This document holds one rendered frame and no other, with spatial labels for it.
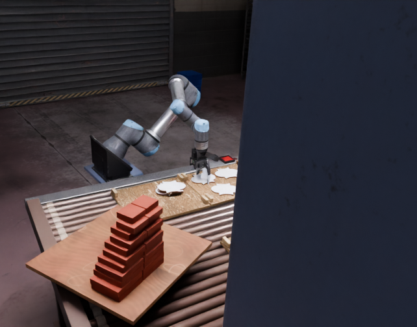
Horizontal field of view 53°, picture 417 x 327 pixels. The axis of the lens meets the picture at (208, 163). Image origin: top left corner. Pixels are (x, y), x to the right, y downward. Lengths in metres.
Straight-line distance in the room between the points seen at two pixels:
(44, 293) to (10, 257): 0.51
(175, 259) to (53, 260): 0.45
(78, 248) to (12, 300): 1.48
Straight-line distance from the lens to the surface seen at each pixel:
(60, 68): 6.88
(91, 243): 1.75
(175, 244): 1.72
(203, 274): 1.77
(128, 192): 2.28
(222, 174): 2.47
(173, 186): 2.27
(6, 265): 3.46
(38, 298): 3.13
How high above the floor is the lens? 2.07
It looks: 26 degrees down
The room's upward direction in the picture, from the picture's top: 3 degrees clockwise
